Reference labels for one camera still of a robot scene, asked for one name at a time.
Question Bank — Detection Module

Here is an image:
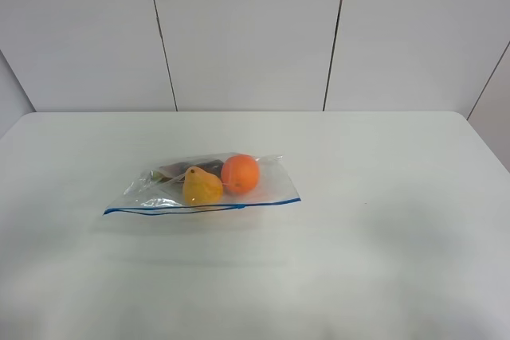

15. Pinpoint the orange fruit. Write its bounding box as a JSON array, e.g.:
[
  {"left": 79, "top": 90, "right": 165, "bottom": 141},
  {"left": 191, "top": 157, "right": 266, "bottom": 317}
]
[{"left": 221, "top": 154, "right": 261, "bottom": 194}]

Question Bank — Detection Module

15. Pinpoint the yellow pear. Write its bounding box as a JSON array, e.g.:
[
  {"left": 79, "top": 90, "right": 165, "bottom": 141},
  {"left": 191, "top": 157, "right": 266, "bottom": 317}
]
[{"left": 182, "top": 166, "right": 223, "bottom": 206}]

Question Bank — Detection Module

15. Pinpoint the dark purple eggplant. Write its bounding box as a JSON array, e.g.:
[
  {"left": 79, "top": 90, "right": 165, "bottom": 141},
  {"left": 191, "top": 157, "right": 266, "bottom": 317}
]
[{"left": 151, "top": 159, "right": 224, "bottom": 182}]

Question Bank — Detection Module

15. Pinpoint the clear zip bag blue seal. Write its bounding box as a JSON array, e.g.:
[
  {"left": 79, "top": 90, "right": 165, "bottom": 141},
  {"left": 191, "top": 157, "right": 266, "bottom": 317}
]
[{"left": 104, "top": 153, "right": 300, "bottom": 217}]

